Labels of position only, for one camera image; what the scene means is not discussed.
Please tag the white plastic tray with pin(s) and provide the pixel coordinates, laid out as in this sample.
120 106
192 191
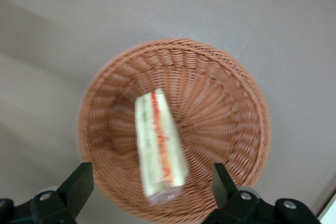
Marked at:
328 214

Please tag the plastic-wrapped triangle sandwich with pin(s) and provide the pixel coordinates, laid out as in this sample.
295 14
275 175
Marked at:
158 145

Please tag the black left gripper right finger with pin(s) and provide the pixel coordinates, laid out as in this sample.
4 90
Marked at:
225 195

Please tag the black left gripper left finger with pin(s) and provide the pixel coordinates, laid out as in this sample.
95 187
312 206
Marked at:
76 184

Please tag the round brown wicker basket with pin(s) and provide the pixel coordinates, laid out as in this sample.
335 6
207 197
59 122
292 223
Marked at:
218 119

